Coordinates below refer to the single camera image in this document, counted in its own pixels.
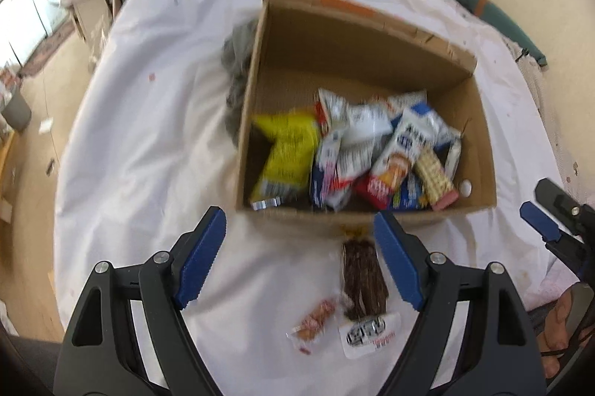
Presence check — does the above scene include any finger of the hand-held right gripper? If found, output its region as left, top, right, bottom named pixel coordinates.
left=534, top=178, right=584, bottom=220
left=520, top=201, right=586, bottom=280

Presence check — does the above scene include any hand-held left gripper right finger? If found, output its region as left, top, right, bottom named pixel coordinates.
left=373, top=211, right=547, bottom=396

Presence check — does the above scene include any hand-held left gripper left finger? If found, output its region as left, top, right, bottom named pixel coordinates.
left=53, top=206, right=228, bottom=396

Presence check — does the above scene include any beige wafer bar packet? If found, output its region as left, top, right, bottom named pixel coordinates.
left=414, top=145, right=459, bottom=211

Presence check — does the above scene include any white blue snack bag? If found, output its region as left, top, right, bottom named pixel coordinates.
left=372, top=103, right=461, bottom=192

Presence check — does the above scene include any cardboard box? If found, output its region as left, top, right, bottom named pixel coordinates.
left=235, top=0, right=498, bottom=229

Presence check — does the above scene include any person's right hand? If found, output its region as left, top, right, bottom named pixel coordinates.
left=541, top=284, right=595, bottom=378

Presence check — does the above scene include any brown dried meat packet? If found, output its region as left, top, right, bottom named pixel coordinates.
left=339, top=238, right=390, bottom=319

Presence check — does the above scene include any pink blanket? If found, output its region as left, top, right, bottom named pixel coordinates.
left=525, top=256, right=582, bottom=313

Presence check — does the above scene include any white sachet black print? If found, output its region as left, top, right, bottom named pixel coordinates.
left=338, top=313, right=403, bottom=360

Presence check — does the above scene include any small orange snack packet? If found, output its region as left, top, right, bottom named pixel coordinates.
left=286, top=294, right=342, bottom=355

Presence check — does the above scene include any blue white red snack packet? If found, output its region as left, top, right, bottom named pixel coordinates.
left=309, top=131, right=354, bottom=211

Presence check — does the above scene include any yellow snack packet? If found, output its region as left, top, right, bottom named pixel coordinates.
left=251, top=110, right=321, bottom=211

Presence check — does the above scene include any silver white snack packet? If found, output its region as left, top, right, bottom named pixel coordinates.
left=316, top=89, right=393, bottom=178

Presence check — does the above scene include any green cushion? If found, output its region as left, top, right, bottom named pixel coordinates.
left=437, top=0, right=547, bottom=68

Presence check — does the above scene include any grey cloth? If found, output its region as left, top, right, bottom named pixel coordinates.
left=221, top=21, right=258, bottom=141

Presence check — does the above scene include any person's trouser leg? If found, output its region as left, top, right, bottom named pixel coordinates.
left=0, top=333, right=61, bottom=396

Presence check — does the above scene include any grey bin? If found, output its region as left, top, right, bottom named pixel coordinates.
left=0, top=91, right=32, bottom=131

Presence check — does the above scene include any patterned floor rug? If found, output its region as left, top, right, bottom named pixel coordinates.
left=21, top=21, right=77, bottom=76

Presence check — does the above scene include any white cabinet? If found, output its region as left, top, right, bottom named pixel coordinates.
left=0, top=0, right=47, bottom=66

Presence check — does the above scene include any black cable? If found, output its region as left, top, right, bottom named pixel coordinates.
left=541, top=319, right=595, bottom=357

